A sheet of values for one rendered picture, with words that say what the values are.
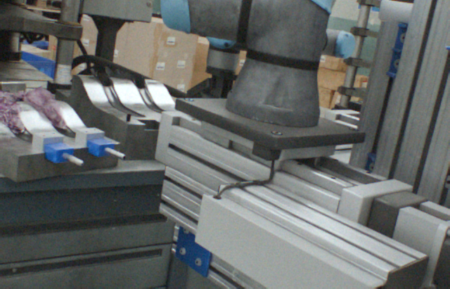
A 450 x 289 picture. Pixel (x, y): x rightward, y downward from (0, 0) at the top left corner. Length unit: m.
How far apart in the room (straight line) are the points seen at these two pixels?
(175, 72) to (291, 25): 4.69
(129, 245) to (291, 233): 0.80
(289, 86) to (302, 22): 0.09
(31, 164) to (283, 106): 0.53
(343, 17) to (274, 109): 7.78
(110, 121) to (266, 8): 0.68
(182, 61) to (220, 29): 4.68
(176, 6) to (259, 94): 0.18
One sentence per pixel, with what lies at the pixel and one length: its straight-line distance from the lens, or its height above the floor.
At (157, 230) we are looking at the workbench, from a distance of 1.45.
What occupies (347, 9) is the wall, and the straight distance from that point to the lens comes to 8.57.
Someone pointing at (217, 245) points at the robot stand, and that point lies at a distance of 0.74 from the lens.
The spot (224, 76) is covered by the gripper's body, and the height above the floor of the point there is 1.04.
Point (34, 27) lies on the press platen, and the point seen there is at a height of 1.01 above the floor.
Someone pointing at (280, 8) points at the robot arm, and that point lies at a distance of 0.83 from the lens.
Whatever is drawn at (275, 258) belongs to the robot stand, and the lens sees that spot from 0.67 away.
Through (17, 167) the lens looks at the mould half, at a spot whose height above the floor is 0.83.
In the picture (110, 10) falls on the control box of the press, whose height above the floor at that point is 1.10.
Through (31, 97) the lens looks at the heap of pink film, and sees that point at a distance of 1.38.
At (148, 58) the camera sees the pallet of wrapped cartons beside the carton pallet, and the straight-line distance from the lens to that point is 5.29.
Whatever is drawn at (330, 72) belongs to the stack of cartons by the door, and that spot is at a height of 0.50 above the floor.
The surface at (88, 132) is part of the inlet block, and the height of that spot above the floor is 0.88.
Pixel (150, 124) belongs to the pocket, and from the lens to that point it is 1.39.
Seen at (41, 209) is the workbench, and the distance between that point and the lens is 1.28.
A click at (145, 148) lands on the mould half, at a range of 1.35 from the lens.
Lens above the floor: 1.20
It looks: 13 degrees down
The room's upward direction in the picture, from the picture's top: 10 degrees clockwise
